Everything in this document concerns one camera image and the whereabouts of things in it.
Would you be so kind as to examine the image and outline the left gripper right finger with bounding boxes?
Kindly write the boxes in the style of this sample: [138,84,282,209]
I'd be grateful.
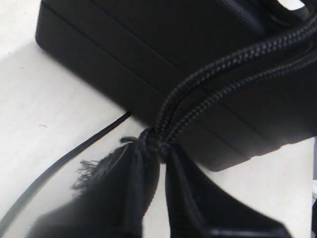
[165,145,291,238]

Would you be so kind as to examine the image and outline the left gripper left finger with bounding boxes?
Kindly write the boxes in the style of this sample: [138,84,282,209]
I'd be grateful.
[27,143,159,238]

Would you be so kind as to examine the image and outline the black plastic carrying case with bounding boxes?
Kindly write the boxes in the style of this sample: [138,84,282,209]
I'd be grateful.
[36,0,317,171]

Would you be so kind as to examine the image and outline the black braided rope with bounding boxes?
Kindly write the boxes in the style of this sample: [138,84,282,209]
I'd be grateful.
[0,0,317,226]

